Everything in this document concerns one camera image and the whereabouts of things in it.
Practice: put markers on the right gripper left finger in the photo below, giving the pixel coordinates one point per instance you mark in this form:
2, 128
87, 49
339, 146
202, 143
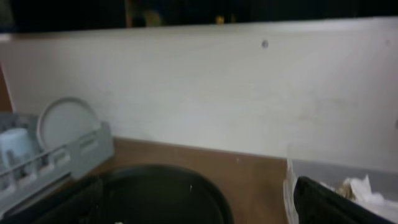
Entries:
56, 205

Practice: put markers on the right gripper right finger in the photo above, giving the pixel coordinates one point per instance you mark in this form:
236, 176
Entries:
315, 204

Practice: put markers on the white tissue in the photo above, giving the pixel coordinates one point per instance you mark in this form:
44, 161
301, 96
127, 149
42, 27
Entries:
360, 192

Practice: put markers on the light blue plastic cup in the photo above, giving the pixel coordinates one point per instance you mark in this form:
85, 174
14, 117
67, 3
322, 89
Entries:
16, 149

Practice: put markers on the grey plate with food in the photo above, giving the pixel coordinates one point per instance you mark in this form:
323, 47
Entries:
65, 120

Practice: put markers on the grey plastic dishwasher rack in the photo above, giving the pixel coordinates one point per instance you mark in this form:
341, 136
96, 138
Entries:
46, 169

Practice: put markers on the round black serving tray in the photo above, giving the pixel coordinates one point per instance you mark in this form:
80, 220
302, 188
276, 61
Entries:
145, 194

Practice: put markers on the clear plastic bin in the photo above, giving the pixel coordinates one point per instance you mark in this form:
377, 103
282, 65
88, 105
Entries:
331, 176

